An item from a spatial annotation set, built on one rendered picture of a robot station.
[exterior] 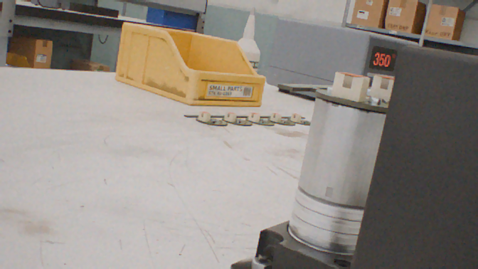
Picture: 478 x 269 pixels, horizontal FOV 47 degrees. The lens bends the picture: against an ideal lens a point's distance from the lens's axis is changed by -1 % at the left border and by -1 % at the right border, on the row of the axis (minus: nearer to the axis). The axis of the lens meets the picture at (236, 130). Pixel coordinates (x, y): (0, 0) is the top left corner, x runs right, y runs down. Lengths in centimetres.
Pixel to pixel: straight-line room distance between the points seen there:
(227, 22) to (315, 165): 606
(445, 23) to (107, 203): 451
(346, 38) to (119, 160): 44
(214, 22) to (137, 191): 610
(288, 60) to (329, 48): 7
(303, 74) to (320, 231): 56
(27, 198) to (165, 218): 5
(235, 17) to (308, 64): 546
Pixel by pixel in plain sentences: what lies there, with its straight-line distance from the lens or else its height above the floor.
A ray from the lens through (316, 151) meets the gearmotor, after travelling 15.
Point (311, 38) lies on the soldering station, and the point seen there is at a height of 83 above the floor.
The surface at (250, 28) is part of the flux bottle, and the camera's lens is 64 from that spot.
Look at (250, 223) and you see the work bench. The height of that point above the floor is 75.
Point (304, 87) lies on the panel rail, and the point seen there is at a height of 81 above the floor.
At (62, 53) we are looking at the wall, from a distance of 549.
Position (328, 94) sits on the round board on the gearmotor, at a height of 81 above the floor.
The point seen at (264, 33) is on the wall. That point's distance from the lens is 590.
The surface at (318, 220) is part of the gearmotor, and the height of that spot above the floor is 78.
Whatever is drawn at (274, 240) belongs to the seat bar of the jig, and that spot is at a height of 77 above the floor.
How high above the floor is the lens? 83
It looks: 11 degrees down
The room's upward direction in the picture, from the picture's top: 10 degrees clockwise
